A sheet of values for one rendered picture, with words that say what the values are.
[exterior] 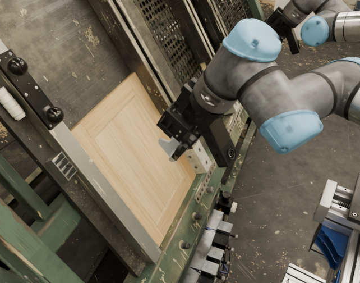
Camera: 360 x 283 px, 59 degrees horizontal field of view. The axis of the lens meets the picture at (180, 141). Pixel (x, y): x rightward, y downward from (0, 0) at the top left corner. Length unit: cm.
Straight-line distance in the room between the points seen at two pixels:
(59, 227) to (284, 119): 68
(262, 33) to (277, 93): 9
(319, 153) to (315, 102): 249
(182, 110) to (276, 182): 206
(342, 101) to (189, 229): 82
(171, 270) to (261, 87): 80
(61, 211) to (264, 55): 68
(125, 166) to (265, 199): 160
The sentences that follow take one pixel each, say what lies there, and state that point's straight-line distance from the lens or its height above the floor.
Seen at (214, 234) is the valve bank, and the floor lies 74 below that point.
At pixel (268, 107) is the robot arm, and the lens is 45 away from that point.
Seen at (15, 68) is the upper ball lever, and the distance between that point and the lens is 72.
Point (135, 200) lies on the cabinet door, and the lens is 104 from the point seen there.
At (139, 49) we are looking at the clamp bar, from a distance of 112.
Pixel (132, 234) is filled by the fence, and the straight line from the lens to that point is 100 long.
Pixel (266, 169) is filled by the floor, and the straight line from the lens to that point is 268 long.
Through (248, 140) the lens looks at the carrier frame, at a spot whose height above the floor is 18.
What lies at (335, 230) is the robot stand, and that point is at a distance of 126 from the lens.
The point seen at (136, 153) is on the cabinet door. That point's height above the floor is 113.
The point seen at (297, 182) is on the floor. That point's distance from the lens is 265.
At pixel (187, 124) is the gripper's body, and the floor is 149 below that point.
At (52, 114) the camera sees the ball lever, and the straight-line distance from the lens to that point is 73.
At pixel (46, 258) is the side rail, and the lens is 82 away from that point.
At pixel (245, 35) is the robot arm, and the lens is 46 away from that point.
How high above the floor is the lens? 185
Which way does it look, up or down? 41 degrees down
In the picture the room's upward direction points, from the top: straight up
